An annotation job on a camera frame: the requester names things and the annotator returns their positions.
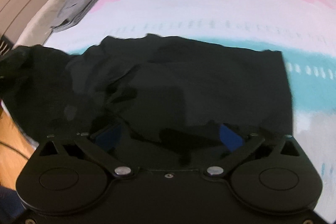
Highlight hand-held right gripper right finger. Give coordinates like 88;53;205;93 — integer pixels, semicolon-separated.
204;123;303;178

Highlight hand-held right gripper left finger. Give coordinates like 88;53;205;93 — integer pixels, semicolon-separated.
38;123;134;178

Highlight black pants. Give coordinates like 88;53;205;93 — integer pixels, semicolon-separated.
0;33;294;165

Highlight blue cloth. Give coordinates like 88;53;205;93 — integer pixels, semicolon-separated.
0;184;26;224

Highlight floral bed sheet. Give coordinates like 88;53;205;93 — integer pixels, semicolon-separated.
14;0;336;215

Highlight grey garment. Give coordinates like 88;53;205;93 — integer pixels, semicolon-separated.
50;0;123;32

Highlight black floor cable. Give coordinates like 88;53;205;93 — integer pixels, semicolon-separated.
0;141;31;159

